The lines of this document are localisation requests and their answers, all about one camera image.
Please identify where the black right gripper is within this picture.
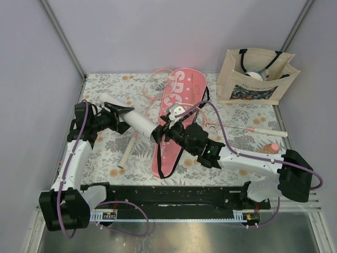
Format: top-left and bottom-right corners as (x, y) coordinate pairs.
(147, 115), (197, 155)

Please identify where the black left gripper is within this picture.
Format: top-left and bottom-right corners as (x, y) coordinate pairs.
(91, 102), (136, 134)

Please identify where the white shuttlecock tube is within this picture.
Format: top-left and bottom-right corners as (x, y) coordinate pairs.
(99, 92), (158, 142)

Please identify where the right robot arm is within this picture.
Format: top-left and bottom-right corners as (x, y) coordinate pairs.
(151, 123), (313, 209)

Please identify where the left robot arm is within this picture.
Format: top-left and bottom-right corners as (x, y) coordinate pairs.
(39, 100), (133, 233)

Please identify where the floral table cloth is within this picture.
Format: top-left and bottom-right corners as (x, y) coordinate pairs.
(57, 72), (300, 187)

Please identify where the pink racket near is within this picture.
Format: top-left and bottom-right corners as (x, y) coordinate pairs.
(165, 103), (288, 138)

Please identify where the pink racket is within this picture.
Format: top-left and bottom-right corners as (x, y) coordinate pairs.
(165, 103), (288, 138)
(117, 67), (177, 169)

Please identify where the pink racket far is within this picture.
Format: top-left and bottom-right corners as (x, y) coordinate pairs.
(117, 67), (177, 169)

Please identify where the pink racket bag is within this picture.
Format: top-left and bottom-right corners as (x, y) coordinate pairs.
(152, 68), (209, 179)

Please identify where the beige canvas tote bag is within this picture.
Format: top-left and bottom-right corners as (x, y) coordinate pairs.
(216, 48), (300, 105)

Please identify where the pink capped bottle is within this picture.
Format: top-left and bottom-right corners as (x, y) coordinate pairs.
(257, 143), (279, 154)

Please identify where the water bottle in tote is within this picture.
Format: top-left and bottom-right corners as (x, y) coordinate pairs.
(245, 69), (269, 81)

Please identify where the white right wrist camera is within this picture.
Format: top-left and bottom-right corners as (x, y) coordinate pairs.
(167, 104), (185, 125)

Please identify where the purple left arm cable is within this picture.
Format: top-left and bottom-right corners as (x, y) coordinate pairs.
(57, 99), (151, 239)

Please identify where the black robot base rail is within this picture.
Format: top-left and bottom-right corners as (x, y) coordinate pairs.
(101, 182), (271, 214)

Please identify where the white slotted cable duct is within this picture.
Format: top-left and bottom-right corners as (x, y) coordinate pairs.
(90, 209), (245, 222)

